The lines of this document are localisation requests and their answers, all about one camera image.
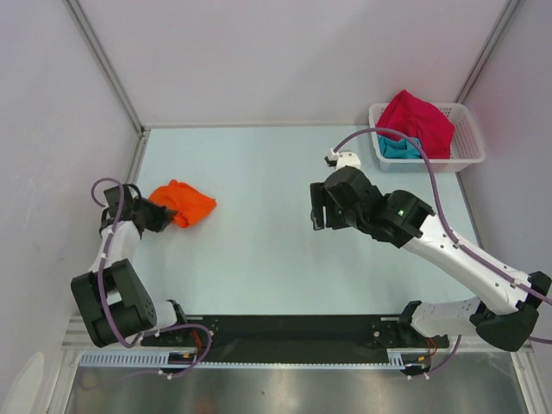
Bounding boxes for orange t shirt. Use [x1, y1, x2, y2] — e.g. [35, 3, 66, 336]
[148, 179, 217, 229]

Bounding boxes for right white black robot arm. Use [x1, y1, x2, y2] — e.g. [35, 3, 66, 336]
[310, 166, 551, 352]

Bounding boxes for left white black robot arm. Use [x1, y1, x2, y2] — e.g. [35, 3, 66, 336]
[71, 184, 191, 348]

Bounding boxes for teal t shirt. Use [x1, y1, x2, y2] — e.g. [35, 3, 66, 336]
[378, 135, 421, 160]

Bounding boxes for magenta t shirt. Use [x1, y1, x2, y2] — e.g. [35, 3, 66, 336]
[376, 90, 455, 159]

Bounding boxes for white plastic laundry basket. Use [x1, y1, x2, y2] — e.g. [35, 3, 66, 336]
[369, 103, 486, 173]

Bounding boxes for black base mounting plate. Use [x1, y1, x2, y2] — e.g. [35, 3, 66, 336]
[140, 313, 450, 366]

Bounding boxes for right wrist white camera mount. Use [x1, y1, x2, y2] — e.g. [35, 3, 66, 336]
[324, 150, 361, 171]

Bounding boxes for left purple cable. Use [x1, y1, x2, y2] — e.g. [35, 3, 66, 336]
[91, 178, 215, 380]

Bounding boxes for purple cable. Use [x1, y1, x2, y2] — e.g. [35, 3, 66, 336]
[91, 178, 215, 380]
[331, 127, 552, 380]

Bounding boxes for aluminium front frame rail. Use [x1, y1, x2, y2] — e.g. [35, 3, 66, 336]
[60, 316, 536, 353]

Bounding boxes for left white slotted cable duct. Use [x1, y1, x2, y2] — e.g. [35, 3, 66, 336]
[79, 350, 197, 368]

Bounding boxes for white slotted cable duct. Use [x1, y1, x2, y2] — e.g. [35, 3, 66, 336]
[79, 350, 197, 368]
[387, 348, 432, 370]

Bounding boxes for right white slotted cable duct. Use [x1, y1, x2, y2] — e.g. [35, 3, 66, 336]
[387, 348, 432, 370]

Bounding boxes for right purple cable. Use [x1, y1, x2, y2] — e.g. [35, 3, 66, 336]
[331, 127, 552, 380]

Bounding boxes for left aluminium corner post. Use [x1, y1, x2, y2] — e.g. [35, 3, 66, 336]
[62, 0, 144, 135]

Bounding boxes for aluminium corner post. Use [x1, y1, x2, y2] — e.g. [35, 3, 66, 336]
[62, 0, 144, 135]
[455, 0, 525, 104]

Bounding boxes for right aluminium corner post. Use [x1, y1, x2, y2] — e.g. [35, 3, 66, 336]
[455, 0, 525, 104]

